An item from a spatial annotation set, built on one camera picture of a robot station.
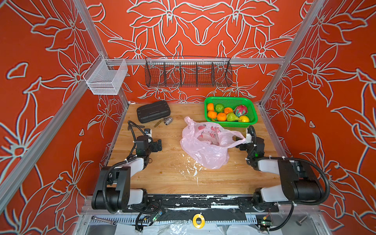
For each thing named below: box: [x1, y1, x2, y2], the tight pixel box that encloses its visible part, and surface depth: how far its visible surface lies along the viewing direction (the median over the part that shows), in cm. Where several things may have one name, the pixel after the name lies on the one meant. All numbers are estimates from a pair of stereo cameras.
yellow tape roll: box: [192, 213, 206, 230], surface depth 70 cm
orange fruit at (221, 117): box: [216, 112, 227, 122], surface depth 106 cm
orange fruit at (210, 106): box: [207, 102, 214, 111], surface depth 111 cm
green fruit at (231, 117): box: [226, 112, 240, 122], surface depth 102 cm
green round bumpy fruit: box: [215, 103, 225, 113], surface depth 112 cm
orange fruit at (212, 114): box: [207, 110, 217, 119], surface depth 108 cm
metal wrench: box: [91, 215, 118, 226], surface depth 71 cm
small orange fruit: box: [224, 107, 234, 115], surface depth 112 cm
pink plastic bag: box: [179, 116, 247, 169], surface depth 86 cm
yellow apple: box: [238, 115, 250, 123], surface depth 103 cm
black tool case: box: [136, 100, 171, 124], surface depth 109 cm
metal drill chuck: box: [153, 116, 173, 128], surface depth 109 cm
